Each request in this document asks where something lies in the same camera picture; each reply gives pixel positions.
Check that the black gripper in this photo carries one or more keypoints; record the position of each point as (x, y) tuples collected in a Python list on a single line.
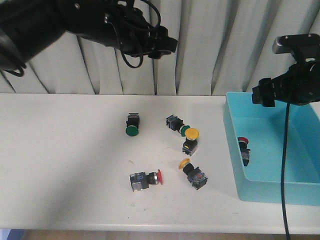
[(264, 93), (150, 40)]

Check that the red push button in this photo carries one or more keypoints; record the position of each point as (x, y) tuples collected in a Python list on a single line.
[(141, 181), (244, 150)]

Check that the yellow push button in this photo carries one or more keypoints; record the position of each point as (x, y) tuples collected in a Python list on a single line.
[(196, 177), (191, 141)]

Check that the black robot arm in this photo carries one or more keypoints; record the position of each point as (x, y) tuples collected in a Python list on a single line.
[(299, 86), (27, 27)]

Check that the blue plastic box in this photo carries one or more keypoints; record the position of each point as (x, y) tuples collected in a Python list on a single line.
[(272, 148)]

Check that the white pleated curtain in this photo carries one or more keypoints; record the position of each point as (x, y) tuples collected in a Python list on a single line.
[(223, 46)]

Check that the green push button left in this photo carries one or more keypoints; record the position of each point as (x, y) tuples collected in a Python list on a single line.
[(132, 124)]

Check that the green push button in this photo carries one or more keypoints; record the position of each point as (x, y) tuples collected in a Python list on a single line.
[(174, 123), (132, 124)]

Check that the green push button right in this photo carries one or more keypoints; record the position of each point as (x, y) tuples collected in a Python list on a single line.
[(174, 123)]

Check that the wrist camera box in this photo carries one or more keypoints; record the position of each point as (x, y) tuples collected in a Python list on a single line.
[(287, 43)]

